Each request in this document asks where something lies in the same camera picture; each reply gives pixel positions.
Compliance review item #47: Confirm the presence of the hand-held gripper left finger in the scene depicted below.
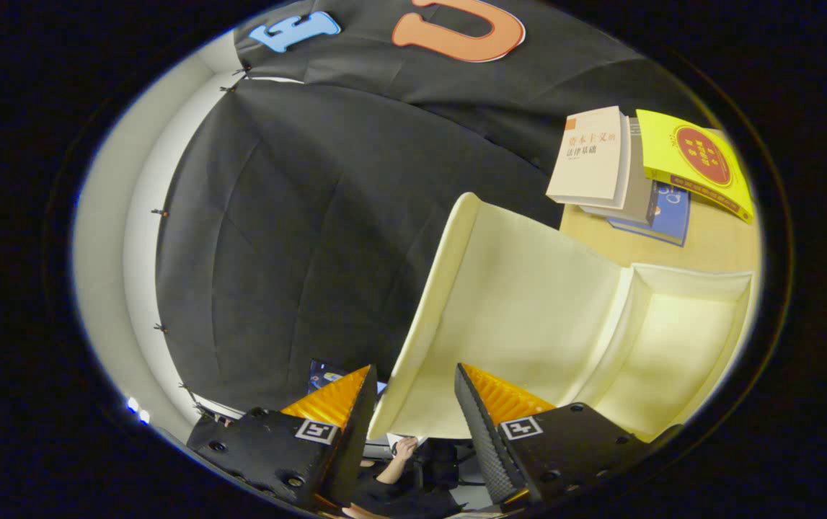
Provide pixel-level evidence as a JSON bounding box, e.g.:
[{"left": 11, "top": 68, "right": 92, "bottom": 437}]
[{"left": 186, "top": 364, "right": 379, "bottom": 513}]

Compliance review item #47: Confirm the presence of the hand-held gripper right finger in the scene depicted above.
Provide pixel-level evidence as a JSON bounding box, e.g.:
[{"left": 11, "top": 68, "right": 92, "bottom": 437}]
[{"left": 454, "top": 363, "right": 681, "bottom": 505}]

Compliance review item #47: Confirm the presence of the cream storage box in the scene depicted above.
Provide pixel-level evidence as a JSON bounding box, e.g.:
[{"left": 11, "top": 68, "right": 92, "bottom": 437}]
[{"left": 368, "top": 192, "right": 754, "bottom": 442}]

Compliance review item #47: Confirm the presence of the laptop with blue screen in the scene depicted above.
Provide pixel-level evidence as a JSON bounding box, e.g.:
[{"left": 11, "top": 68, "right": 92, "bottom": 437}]
[{"left": 309, "top": 359, "right": 389, "bottom": 396}]

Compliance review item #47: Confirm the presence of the blue book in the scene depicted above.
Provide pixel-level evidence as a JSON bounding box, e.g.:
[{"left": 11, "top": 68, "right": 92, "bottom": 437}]
[{"left": 608, "top": 184, "right": 691, "bottom": 247}]

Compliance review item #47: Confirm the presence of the beige book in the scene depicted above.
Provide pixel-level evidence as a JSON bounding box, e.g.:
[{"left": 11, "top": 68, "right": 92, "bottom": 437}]
[{"left": 547, "top": 106, "right": 630, "bottom": 210}]

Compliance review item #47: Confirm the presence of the row of black cloth clips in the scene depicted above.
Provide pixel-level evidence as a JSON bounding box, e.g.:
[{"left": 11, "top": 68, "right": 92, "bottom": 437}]
[{"left": 150, "top": 65, "right": 252, "bottom": 404}]

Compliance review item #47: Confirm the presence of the yellow book with red circle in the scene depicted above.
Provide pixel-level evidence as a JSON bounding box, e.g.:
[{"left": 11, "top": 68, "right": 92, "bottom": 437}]
[{"left": 635, "top": 109, "right": 754, "bottom": 223}]

